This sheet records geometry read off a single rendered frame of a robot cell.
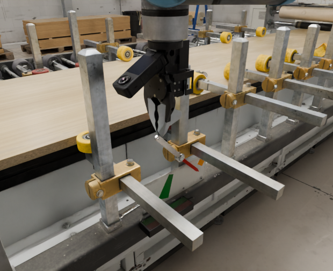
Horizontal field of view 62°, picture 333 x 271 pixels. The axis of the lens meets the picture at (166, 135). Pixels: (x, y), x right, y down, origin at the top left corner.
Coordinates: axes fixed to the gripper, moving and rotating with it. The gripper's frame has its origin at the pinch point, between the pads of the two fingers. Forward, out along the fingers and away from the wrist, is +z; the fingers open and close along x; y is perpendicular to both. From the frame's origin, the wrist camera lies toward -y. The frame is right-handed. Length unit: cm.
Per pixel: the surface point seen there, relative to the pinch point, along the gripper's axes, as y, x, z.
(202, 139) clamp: 21.6, 5.4, 11.9
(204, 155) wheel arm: 16.8, -0.2, 13.0
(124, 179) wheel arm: -7.4, 4.2, 12.3
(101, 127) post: -10.9, 6.1, -2.4
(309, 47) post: 88, 7, -7
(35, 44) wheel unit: 11, 115, -3
